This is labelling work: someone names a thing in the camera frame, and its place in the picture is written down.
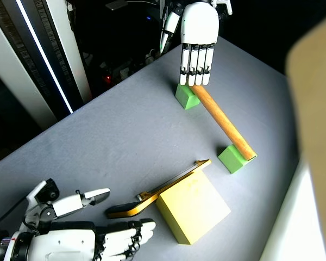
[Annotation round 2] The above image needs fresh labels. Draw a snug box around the round wooden dowel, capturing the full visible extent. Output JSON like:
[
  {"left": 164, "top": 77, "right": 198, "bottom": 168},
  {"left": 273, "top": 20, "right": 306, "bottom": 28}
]
[{"left": 191, "top": 84, "right": 256, "bottom": 160}]

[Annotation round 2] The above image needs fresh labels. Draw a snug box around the yellow hacksaw with black grip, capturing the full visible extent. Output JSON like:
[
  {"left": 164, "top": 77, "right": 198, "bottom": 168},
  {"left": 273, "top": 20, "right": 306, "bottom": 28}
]
[{"left": 105, "top": 159, "right": 212, "bottom": 219}]

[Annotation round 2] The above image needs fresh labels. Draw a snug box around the green wedge block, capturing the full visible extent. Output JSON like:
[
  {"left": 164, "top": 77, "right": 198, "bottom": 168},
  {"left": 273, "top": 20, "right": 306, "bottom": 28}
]
[
  {"left": 175, "top": 83, "right": 201, "bottom": 110},
  {"left": 217, "top": 144, "right": 258, "bottom": 174}
]

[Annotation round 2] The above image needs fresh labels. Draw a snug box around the grey flat box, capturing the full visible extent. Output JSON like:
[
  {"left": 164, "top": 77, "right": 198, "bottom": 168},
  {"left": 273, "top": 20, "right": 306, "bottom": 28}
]
[{"left": 105, "top": 1, "right": 128, "bottom": 11}]

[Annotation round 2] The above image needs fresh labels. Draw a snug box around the white column with light strip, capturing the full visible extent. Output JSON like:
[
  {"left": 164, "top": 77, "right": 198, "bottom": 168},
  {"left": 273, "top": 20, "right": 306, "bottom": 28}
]
[{"left": 15, "top": 0, "right": 93, "bottom": 114}]

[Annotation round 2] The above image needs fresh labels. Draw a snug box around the tan blurred board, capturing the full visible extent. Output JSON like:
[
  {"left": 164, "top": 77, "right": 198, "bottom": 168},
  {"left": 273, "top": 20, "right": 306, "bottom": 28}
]
[{"left": 286, "top": 13, "right": 326, "bottom": 261}]

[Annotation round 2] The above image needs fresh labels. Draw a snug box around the yellow cube block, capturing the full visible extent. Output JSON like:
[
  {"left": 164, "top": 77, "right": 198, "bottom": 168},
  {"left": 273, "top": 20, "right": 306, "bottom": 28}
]
[{"left": 155, "top": 169, "right": 231, "bottom": 245}]

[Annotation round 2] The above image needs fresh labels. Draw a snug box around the white flat panel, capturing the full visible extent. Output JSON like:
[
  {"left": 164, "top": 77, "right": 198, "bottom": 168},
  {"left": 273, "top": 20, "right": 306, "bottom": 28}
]
[{"left": 0, "top": 8, "right": 58, "bottom": 126}]

